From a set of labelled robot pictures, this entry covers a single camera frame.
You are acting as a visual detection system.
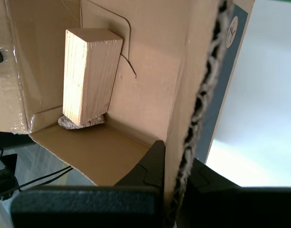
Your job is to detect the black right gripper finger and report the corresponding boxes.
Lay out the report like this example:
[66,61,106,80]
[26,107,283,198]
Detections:
[175,157,291,228]
[10,140,165,228]

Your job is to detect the pinkish granite rock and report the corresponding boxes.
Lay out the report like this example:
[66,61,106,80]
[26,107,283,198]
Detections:
[58,114,105,131]

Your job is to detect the light wooden block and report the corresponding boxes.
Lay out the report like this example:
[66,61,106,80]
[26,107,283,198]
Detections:
[62,28,124,126]

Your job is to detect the brown cardboard box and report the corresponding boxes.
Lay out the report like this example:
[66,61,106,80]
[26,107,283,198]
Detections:
[0,0,255,228]

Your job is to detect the thin black base cable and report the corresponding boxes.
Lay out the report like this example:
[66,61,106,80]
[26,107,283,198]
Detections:
[17,165,73,192]

